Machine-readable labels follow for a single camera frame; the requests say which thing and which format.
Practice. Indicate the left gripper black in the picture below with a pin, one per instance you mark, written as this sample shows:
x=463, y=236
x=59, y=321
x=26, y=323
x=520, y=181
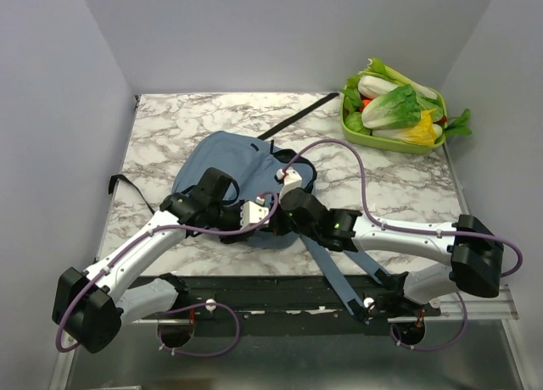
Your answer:
x=237, y=208

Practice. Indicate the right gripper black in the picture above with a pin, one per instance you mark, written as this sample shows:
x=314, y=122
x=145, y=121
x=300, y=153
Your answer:
x=278, y=226

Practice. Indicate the blue student backpack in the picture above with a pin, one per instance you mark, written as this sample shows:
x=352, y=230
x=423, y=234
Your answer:
x=253, y=163

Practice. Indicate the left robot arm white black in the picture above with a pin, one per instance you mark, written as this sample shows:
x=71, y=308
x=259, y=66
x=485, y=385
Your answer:
x=91, y=306

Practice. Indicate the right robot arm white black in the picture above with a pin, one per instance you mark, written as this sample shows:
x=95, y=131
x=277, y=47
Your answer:
x=466, y=256

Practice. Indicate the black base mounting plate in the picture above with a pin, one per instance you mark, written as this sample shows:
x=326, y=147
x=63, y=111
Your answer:
x=288, y=306

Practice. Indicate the green vegetable tray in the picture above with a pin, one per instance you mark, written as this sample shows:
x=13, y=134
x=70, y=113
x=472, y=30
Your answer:
x=382, y=143

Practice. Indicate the green leafy lettuce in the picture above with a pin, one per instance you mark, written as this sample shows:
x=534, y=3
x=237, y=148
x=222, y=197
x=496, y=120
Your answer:
x=400, y=108

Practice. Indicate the white napa cabbage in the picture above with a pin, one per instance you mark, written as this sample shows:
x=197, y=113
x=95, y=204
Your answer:
x=372, y=87

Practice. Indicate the yellow leafy vegetable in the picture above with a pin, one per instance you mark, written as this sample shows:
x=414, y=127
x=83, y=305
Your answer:
x=424, y=133

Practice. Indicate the bok choy stalk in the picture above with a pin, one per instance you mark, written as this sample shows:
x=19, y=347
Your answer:
x=376, y=67

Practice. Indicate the dark green spinach leaf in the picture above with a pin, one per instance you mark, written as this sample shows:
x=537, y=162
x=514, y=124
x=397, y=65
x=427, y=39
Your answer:
x=458, y=126

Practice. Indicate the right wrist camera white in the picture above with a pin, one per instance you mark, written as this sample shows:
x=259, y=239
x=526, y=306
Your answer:
x=289, y=179

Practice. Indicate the aluminium rail frame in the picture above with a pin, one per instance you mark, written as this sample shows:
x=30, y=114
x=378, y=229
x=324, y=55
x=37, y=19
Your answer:
x=472, y=346

